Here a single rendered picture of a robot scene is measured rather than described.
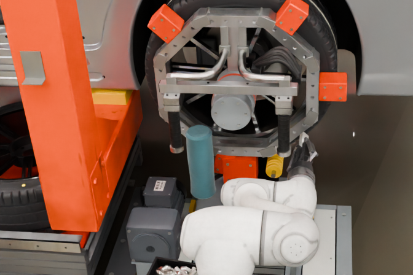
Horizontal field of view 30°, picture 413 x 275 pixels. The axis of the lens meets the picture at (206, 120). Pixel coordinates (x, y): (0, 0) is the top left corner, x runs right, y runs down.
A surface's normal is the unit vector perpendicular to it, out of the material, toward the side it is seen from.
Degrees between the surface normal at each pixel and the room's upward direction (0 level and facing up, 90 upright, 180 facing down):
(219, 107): 90
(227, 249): 50
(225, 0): 90
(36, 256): 90
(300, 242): 65
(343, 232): 0
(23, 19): 90
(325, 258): 0
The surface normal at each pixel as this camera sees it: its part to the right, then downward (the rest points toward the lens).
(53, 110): -0.15, 0.55
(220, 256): -0.17, -0.12
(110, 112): -0.06, -0.84
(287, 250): 0.10, 0.05
